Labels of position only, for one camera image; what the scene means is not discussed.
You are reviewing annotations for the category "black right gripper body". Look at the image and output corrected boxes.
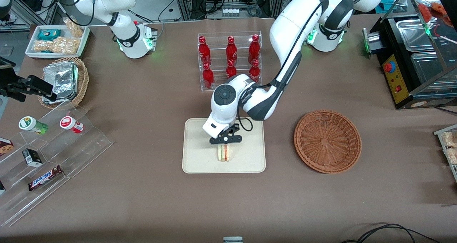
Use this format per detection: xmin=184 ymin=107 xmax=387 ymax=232
xmin=0 ymin=59 xmax=30 ymax=103

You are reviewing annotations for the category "triangle sandwich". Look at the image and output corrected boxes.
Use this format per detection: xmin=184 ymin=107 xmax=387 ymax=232
xmin=217 ymin=144 xmax=232 ymax=162

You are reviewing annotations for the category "white snack tray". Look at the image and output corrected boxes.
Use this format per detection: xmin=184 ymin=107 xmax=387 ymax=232
xmin=25 ymin=25 xmax=90 ymax=59

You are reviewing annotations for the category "cream rectangular plastic tray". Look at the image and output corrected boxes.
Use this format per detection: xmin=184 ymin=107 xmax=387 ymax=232
xmin=182 ymin=117 xmax=266 ymax=174

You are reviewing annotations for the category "tan oval wicker basket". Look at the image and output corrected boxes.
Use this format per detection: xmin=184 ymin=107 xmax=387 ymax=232
xmin=37 ymin=57 xmax=90 ymax=110

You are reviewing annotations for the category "brown round wicker basket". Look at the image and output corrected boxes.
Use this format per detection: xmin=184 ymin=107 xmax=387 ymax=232
xmin=294 ymin=110 xmax=362 ymax=174

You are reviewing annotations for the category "grey tray with snacks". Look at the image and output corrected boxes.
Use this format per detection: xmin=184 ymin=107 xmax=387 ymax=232
xmin=434 ymin=125 xmax=457 ymax=183

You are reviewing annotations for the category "silver foil containers stack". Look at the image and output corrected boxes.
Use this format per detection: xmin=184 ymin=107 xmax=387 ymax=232
xmin=42 ymin=61 xmax=79 ymax=102

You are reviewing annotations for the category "green lidded cup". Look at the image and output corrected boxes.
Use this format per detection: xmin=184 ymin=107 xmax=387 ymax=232
xmin=19 ymin=116 xmax=49 ymax=135

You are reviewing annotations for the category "clear acrylic bottle rack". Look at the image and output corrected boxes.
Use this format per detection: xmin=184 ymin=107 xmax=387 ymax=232
xmin=197 ymin=31 xmax=262 ymax=92

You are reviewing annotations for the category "large clear peanut snack bag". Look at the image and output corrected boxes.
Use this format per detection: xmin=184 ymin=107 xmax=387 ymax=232
xmin=33 ymin=37 xmax=80 ymax=55

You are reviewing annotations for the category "red lidded cup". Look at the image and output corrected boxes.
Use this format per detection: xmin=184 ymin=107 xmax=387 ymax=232
xmin=60 ymin=116 xmax=84 ymax=134

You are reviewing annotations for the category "teal snack packet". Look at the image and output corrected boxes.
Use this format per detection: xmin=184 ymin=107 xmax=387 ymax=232
xmin=37 ymin=29 xmax=62 ymax=41

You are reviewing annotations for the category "brown cookie box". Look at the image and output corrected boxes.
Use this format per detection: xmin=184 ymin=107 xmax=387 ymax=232
xmin=0 ymin=138 xmax=15 ymax=157

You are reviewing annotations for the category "small clear peanut snack bag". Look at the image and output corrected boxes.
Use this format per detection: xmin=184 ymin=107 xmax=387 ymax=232
xmin=64 ymin=17 xmax=85 ymax=38

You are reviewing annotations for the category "small black box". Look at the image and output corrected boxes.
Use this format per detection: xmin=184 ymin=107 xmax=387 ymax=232
xmin=22 ymin=148 xmax=43 ymax=167

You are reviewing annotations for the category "clear acrylic stepped shelf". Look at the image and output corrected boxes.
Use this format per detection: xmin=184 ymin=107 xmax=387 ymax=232
xmin=0 ymin=101 xmax=114 ymax=228

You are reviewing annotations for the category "snickers chocolate bar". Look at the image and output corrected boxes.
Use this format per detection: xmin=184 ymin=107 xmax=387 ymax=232
xmin=28 ymin=165 xmax=64 ymax=192

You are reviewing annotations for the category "black food warmer appliance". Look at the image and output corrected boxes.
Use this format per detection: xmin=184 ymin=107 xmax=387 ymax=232
xmin=362 ymin=0 xmax=457 ymax=110

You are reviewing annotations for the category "square steel warmer pan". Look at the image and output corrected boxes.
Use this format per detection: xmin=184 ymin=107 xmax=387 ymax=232
xmin=395 ymin=19 xmax=436 ymax=51

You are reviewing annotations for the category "long steel warmer pan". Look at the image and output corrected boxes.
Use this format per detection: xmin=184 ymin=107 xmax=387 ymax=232
xmin=411 ymin=51 xmax=457 ymax=91

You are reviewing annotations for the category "black floor cable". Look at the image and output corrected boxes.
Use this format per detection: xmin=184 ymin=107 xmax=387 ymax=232
xmin=341 ymin=223 xmax=442 ymax=243

